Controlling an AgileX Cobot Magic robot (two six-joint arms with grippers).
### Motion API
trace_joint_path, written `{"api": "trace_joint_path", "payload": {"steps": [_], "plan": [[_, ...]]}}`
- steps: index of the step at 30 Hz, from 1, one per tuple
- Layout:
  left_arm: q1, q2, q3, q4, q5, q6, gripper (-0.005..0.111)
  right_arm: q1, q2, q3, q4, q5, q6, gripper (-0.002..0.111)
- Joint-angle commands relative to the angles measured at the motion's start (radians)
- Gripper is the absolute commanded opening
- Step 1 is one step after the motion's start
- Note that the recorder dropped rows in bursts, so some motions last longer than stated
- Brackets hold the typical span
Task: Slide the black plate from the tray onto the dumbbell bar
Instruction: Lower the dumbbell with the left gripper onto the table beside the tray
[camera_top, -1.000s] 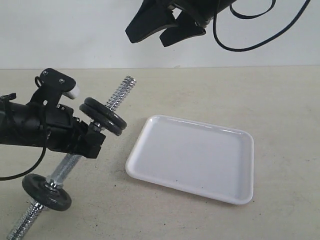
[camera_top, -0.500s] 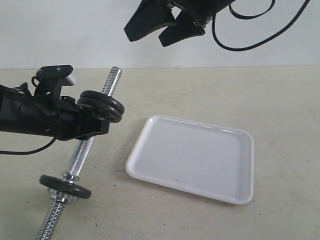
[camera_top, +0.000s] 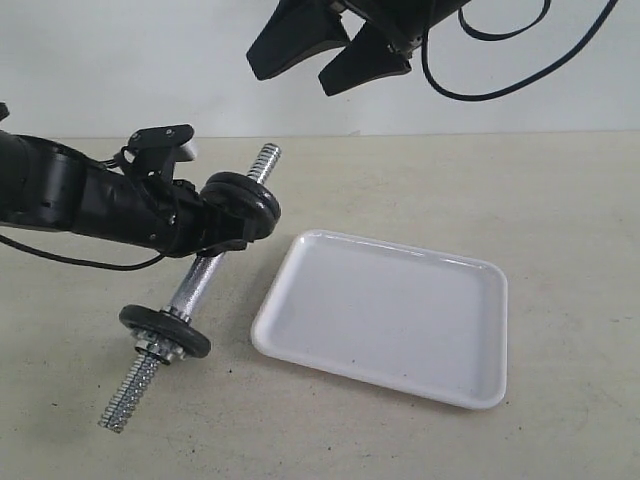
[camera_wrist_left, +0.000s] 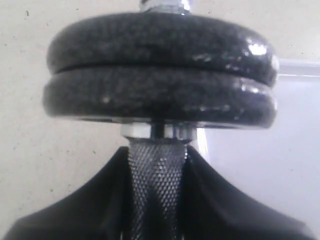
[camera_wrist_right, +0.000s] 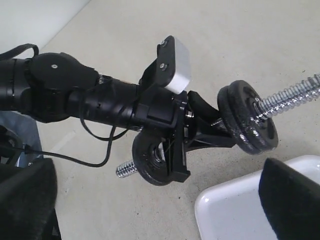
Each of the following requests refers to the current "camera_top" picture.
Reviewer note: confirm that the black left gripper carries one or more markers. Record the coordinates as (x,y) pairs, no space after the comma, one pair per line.
(142,208)

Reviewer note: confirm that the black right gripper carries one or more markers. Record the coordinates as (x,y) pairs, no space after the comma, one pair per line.
(298,30)

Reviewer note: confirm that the black weight plate end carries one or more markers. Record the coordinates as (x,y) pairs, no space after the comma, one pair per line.
(210,192)

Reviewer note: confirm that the black weight plate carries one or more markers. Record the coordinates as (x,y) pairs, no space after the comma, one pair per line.
(194,343)
(252,200)

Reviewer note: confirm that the chrome spinlock collar nut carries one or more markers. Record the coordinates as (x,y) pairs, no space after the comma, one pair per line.
(160,348)

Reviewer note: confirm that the chrome threaded dumbbell bar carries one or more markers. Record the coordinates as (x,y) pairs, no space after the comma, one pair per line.
(182,305)

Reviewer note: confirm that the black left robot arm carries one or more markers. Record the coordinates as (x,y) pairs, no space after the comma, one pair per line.
(35,183)

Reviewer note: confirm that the white rectangular plastic tray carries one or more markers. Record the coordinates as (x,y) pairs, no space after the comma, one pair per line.
(421,322)

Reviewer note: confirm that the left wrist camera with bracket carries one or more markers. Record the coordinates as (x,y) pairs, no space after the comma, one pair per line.
(157,150)

